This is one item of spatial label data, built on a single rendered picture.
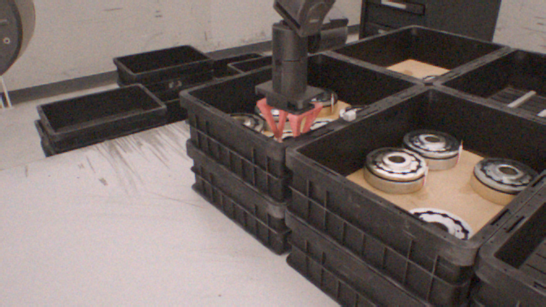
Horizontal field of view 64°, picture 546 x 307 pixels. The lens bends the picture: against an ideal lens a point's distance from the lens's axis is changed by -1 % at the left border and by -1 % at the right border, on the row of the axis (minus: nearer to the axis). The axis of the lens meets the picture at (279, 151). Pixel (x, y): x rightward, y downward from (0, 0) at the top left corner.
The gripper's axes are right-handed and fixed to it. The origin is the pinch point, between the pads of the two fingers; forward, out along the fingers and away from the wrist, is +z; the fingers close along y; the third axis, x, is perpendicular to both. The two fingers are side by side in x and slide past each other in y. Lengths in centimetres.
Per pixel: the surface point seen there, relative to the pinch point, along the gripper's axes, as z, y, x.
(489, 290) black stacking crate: 0.6, -39.5, 12.0
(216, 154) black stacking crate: 5.0, 11.9, 7.1
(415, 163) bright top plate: 2.5, -19.1, -10.8
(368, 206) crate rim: -2.6, -23.6, 11.7
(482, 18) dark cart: 14, 36, -193
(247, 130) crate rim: -4.4, 0.8, 9.2
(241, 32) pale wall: 59, 249, -217
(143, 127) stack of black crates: 33, 88, -21
